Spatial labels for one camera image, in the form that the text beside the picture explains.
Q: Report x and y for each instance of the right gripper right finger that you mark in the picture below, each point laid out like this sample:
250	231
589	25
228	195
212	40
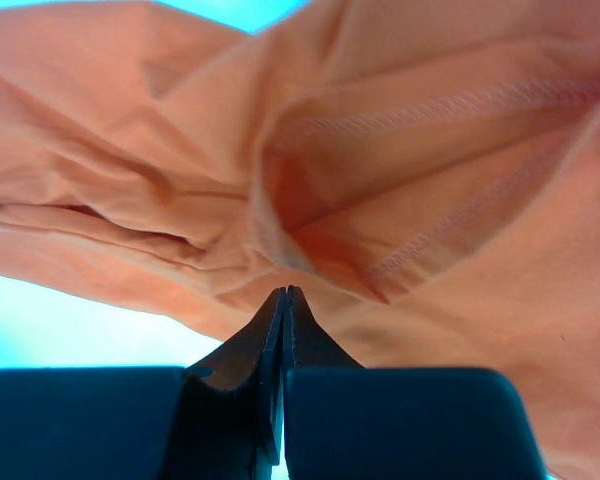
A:
345	421

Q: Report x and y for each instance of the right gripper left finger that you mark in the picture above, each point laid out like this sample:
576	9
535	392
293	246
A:
219	418

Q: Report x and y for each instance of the orange t shirt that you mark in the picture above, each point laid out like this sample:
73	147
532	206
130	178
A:
428	172

